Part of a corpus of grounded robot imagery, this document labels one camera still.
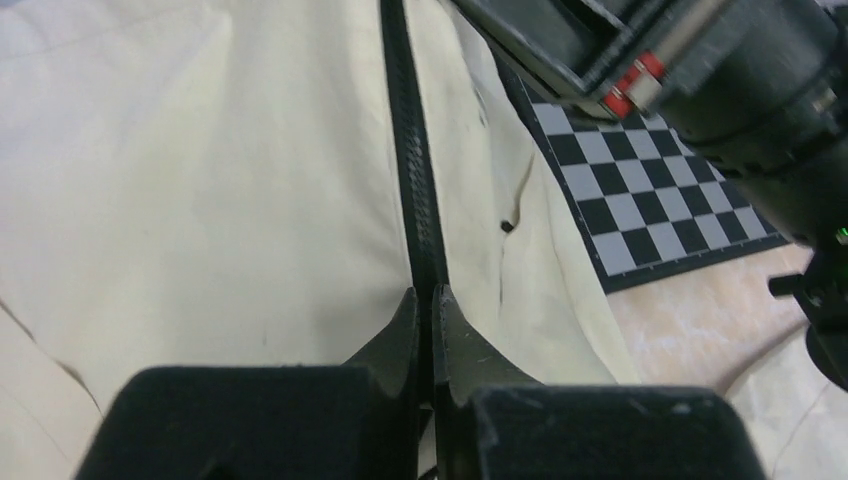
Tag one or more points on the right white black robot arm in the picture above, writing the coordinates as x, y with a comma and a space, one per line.
756, 88

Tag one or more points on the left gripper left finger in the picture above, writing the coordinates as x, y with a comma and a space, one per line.
356, 420

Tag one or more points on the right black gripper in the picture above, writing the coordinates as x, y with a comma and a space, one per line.
603, 59

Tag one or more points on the cream zip-up jacket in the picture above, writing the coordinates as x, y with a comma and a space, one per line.
258, 184

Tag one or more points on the black white checkerboard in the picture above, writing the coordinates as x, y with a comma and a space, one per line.
646, 208

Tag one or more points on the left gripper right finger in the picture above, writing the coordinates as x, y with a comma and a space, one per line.
493, 421

